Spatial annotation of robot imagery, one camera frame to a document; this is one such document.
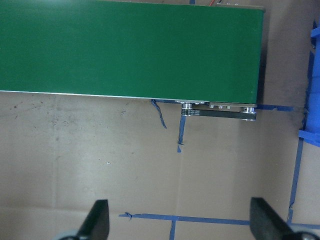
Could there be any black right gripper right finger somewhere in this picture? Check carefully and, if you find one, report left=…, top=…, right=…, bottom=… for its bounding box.
left=249, top=197, right=293, bottom=240

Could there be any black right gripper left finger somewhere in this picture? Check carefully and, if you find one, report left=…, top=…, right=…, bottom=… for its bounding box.
left=75, top=199, right=110, bottom=240

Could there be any blue empty bin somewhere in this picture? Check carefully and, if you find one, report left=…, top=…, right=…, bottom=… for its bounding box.
left=299, top=22, right=320, bottom=147

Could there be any green conveyor belt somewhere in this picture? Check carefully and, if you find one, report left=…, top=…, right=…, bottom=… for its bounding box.
left=0, top=0, right=264, bottom=121

